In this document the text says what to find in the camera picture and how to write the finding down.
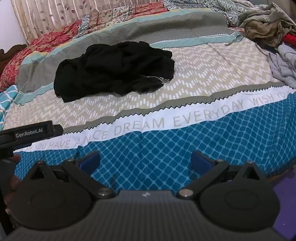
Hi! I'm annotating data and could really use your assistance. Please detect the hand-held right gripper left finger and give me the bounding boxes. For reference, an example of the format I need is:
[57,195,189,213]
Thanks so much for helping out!
[22,151,115,199]

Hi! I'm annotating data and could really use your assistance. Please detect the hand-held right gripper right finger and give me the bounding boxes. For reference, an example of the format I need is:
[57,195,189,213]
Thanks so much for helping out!
[178,151,272,199]

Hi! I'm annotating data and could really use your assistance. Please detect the black pants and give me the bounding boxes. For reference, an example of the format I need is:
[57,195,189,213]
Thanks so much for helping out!
[54,41,175,103]

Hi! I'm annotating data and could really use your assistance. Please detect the person's left hand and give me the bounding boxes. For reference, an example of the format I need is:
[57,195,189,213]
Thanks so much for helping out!
[4,154,22,216]

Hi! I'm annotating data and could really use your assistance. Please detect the dark wooden headboard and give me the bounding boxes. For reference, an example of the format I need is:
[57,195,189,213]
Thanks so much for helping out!
[0,44,28,77]

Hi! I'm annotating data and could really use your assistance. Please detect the floral patchwork quilt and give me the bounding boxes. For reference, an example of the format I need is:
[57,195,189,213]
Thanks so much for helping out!
[0,0,176,91]

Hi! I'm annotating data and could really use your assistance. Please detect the purple mat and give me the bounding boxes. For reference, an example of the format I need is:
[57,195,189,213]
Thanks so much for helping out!
[273,173,296,241]

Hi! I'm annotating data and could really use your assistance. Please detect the grey crumpled cloth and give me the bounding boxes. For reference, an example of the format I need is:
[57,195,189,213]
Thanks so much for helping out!
[268,44,296,89]

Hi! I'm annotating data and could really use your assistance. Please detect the olive crumpled cloth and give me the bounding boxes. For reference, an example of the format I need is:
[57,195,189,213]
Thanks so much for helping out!
[237,2,296,48]

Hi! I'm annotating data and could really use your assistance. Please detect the red cloth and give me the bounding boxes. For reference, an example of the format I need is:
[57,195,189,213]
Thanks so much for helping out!
[283,34,296,47]

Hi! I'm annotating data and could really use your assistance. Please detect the blue grey floral cloth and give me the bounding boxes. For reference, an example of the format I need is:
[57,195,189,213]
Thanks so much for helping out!
[162,0,243,27]

